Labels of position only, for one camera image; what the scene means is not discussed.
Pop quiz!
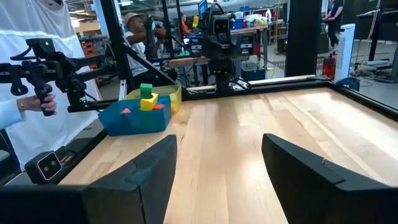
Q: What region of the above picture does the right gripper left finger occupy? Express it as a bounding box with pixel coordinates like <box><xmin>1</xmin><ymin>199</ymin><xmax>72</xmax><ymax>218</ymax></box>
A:
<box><xmin>0</xmin><ymin>134</ymin><xmax>178</xmax><ymax>224</ymax></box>

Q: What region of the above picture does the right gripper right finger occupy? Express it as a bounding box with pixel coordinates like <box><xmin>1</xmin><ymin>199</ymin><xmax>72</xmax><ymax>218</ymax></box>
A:
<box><xmin>261</xmin><ymin>133</ymin><xmax>398</xmax><ymax>224</ymax></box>

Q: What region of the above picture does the green short block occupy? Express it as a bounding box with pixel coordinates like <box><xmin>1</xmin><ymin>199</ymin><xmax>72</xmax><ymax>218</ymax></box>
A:
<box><xmin>139</xmin><ymin>83</ymin><xmax>154</xmax><ymax>100</ymax></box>

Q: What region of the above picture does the yellow short block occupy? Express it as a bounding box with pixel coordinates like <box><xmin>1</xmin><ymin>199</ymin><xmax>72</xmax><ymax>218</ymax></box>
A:
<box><xmin>139</xmin><ymin>92</ymin><xmax>159</xmax><ymax>112</ymax></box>

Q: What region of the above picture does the wooden workbench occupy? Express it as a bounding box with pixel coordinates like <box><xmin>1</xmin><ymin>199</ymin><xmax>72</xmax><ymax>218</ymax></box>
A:
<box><xmin>229</xmin><ymin>24</ymin><xmax>284</xmax><ymax>77</ymax></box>

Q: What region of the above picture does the wooden table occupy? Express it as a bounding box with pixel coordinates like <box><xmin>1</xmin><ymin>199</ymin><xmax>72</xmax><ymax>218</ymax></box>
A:
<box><xmin>169</xmin><ymin>56</ymin><xmax>215</xmax><ymax>86</ymax></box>

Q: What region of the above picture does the person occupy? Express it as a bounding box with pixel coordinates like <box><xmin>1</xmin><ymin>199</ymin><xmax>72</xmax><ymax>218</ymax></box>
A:
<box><xmin>0</xmin><ymin>0</ymin><xmax>102</xmax><ymax>170</ymax></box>
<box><xmin>323</xmin><ymin>0</ymin><xmax>345</xmax><ymax>50</ymax></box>
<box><xmin>179</xmin><ymin>12</ymin><xmax>193</xmax><ymax>40</ymax></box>
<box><xmin>123</xmin><ymin>11</ymin><xmax>169</xmax><ymax>85</ymax></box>

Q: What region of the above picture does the blue bin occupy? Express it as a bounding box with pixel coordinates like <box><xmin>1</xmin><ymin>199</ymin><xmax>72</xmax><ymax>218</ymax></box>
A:
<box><xmin>241</xmin><ymin>63</ymin><xmax>267</xmax><ymax>82</ymax></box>

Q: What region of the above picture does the yellow plastic tray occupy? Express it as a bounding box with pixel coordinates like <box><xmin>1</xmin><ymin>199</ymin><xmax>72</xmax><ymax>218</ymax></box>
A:
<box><xmin>124</xmin><ymin>84</ymin><xmax>183</xmax><ymax>114</ymax></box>

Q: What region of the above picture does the black pillar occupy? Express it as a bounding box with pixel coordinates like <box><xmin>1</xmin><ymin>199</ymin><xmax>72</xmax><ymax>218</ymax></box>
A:
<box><xmin>284</xmin><ymin>0</ymin><xmax>323</xmax><ymax>78</ymax></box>

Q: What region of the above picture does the teal plastic tray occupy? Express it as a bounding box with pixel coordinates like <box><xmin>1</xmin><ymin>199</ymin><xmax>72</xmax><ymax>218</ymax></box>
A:
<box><xmin>98</xmin><ymin>95</ymin><xmax>173</xmax><ymax>137</ymax></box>

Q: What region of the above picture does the red canister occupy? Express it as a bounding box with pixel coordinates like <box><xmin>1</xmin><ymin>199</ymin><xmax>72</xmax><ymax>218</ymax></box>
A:
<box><xmin>322</xmin><ymin>52</ymin><xmax>338</xmax><ymax>80</ymax></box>

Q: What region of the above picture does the person's hand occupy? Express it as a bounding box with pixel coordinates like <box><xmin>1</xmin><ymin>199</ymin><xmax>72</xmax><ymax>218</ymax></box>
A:
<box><xmin>17</xmin><ymin>93</ymin><xmax>58</xmax><ymax>115</ymax></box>

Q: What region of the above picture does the blue floor object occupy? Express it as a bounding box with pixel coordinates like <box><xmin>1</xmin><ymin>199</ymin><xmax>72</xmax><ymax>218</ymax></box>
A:
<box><xmin>335</xmin><ymin>77</ymin><xmax>361</xmax><ymax>92</ymax></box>

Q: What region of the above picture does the white standing panel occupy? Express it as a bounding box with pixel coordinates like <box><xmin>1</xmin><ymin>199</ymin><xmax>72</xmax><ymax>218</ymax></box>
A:
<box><xmin>333</xmin><ymin>23</ymin><xmax>356</xmax><ymax>83</ymax></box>

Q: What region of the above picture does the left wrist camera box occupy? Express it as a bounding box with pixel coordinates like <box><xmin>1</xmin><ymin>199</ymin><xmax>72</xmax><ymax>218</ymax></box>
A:
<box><xmin>212</xmin><ymin>14</ymin><xmax>231</xmax><ymax>36</ymax></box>

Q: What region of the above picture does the black table-level camera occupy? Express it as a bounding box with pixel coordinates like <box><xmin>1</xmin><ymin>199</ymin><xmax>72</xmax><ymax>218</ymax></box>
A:
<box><xmin>24</xmin><ymin>150</ymin><xmax>63</xmax><ymax>185</ymax></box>

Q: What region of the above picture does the black table frame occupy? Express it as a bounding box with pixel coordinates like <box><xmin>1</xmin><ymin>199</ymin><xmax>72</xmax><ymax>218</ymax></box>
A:
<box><xmin>0</xmin><ymin>74</ymin><xmax>398</xmax><ymax>187</ymax></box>

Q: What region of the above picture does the black frame upright post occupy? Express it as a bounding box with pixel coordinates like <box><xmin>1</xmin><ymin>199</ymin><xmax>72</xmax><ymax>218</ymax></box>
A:
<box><xmin>98</xmin><ymin>0</ymin><xmax>175</xmax><ymax>94</ymax></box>

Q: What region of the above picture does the silver table bracket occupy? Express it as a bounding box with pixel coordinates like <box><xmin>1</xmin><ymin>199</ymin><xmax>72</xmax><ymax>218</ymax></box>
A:
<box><xmin>118</xmin><ymin>79</ymin><xmax>127</xmax><ymax>100</ymax></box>

